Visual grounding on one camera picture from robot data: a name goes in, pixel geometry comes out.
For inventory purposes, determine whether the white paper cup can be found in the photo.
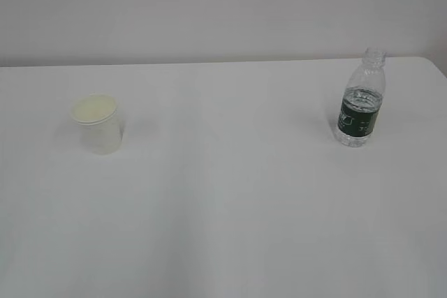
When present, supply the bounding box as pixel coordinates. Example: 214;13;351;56
71;94;122;155

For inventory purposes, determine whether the clear green-label water bottle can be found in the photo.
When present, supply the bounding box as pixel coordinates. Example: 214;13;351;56
335;47;386;148

